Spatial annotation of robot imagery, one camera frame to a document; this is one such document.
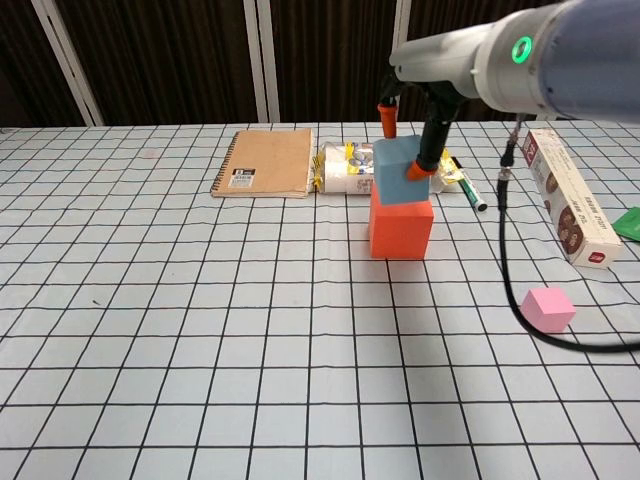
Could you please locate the orange cube block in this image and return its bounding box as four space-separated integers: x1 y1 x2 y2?
368 183 435 260

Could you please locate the long white carton box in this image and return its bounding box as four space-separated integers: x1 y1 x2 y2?
521 128 624 270

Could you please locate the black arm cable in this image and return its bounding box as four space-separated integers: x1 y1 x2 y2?
496 113 640 354

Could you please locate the checked light blue tablecloth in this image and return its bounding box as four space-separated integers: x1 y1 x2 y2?
0 119 640 480

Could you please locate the light blue foam cube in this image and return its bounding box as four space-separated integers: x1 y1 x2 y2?
373 134 432 206

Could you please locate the green marker pen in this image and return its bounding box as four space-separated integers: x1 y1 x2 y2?
451 156 489 213

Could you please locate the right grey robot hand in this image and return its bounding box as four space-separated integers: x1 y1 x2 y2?
377 19 489 182

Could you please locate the pink foam cube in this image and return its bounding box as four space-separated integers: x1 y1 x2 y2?
519 286 577 334

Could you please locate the brown spiral notebook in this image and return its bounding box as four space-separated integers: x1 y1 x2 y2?
209 128 315 200

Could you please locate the green sachet packet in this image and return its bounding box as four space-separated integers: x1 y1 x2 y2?
612 206 640 244

